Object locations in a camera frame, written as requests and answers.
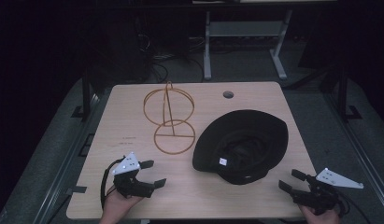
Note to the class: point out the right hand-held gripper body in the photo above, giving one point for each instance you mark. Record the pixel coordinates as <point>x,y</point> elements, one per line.
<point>319,196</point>

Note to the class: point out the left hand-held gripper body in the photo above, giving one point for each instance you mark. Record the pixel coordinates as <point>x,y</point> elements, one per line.
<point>135,187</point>

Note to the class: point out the black wide-brim hat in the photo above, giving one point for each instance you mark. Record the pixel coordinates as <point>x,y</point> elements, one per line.
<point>258,130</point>

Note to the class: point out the person's right hand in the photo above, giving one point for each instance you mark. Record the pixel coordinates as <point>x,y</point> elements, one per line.
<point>322,218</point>

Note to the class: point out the person's left hand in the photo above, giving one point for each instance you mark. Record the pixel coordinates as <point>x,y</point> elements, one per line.
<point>116,207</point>

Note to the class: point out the grey round table grommet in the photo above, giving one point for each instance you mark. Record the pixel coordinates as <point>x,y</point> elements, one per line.
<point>228,94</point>

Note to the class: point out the aluminium floor rail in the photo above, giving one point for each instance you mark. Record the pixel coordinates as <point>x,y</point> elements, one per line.
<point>358,146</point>
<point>66,161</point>

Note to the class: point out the black metal stand post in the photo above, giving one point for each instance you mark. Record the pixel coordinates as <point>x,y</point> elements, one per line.
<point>86,93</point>
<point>343,93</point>

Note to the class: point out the white metal desk frame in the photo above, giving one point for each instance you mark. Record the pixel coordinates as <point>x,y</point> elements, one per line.
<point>242,28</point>

